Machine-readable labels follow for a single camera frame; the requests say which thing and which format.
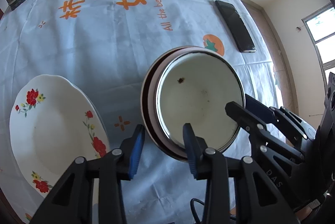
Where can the light blue printed tablecloth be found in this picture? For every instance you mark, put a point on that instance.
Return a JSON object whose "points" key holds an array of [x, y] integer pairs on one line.
{"points": [[104, 43]]}

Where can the black smartphone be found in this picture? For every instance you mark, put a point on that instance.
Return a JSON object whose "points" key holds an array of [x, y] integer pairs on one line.
{"points": [[235, 25]]}

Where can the white plate with red flowers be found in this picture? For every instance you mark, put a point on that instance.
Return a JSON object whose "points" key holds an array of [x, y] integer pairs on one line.
{"points": [[52, 129]]}

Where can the white enamel bowl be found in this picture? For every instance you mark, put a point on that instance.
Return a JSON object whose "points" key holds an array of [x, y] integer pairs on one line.
{"points": [[199, 98]]}

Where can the window with metal frame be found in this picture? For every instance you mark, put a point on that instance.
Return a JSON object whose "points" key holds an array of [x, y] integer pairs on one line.
{"points": [[322, 27]]}

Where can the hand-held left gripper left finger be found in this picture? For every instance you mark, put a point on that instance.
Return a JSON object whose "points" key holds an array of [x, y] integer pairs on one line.
{"points": [[136, 153]]}

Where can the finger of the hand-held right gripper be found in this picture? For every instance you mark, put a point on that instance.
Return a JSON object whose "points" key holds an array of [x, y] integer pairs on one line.
{"points": [[238, 111], [259, 111]]}

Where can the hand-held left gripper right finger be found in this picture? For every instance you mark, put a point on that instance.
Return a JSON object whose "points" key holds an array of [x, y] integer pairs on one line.
{"points": [[189, 150]]}

